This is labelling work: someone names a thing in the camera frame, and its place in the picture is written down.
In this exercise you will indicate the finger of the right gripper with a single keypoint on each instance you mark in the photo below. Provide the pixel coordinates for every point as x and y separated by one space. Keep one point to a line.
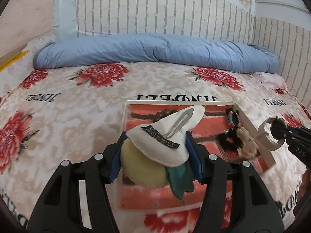
283 131
304 140

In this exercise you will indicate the blue rolled quilt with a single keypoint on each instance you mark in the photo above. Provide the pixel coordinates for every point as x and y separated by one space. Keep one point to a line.
155 47

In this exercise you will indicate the floral plush bed blanket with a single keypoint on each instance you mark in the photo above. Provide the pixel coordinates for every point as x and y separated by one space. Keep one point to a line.
73 113

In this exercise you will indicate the cream fuzzy scrunchie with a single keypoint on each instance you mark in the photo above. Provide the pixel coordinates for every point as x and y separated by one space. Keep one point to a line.
248 148

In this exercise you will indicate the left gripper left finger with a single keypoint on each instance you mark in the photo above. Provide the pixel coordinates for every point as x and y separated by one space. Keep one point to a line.
58 208

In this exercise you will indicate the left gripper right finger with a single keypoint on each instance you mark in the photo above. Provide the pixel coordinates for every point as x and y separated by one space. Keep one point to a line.
253 208

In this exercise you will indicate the white tray brick lining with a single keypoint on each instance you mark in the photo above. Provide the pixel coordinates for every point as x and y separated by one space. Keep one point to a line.
214 122

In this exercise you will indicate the pink pillow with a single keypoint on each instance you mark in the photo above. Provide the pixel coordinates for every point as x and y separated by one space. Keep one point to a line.
271 81

